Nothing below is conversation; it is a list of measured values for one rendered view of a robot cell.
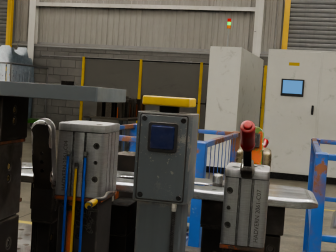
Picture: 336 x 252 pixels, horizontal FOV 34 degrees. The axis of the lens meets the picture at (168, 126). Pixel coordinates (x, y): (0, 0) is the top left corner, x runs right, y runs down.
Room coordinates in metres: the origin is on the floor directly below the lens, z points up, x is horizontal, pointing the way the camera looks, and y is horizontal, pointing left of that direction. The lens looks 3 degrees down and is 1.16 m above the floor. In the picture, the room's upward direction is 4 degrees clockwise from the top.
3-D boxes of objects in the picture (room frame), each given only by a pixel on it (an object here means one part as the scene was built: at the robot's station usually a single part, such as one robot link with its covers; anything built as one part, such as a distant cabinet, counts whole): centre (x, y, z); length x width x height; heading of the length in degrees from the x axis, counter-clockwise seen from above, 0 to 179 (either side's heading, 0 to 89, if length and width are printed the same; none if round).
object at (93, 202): (0.83, 0.09, 1.00); 0.12 x 0.01 x 0.01; 170
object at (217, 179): (1.04, -0.10, 1.00); 0.02 x 0.02 x 0.04
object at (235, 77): (9.93, -1.17, 1.22); 2.40 x 0.54 x 2.45; 162
